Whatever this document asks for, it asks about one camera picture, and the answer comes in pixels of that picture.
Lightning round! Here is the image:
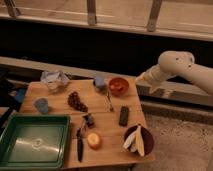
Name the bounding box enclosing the blue cup near tray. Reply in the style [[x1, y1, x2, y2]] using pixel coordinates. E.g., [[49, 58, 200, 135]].
[[34, 98, 49, 114]]

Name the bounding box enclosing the peeled banana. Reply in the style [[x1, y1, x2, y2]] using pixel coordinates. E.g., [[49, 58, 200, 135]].
[[123, 125, 145, 156]]

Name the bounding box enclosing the yellow round fruit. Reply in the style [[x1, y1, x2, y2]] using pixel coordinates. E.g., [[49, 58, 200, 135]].
[[87, 133, 101, 149]]

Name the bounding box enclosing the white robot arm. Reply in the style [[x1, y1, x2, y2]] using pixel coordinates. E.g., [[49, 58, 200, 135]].
[[135, 51, 213, 96]]

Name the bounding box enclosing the black eraser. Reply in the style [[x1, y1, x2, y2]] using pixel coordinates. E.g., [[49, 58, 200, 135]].
[[119, 106, 129, 126]]

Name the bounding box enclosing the bunch of dark grapes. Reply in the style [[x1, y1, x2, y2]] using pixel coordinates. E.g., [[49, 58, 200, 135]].
[[67, 91, 88, 112]]

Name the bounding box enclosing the red bowl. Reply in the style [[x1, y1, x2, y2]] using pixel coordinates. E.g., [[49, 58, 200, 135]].
[[109, 77, 129, 96]]

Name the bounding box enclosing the small blue cup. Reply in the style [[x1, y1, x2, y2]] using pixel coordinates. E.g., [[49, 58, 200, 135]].
[[93, 76, 105, 89]]

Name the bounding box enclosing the black handled knife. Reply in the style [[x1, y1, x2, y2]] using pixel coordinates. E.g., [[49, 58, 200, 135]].
[[76, 120, 86, 162]]

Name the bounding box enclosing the small dark toy car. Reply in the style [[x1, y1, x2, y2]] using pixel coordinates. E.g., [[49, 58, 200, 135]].
[[83, 113, 94, 127]]

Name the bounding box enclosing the green plastic tray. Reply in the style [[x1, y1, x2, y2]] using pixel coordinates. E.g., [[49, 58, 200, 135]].
[[0, 115, 70, 171]]

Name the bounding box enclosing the dark purple plate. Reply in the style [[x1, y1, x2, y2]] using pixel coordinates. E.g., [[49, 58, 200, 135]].
[[124, 126, 154, 155]]

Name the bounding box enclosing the metal fork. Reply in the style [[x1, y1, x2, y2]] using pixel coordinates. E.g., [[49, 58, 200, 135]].
[[106, 90, 114, 112]]

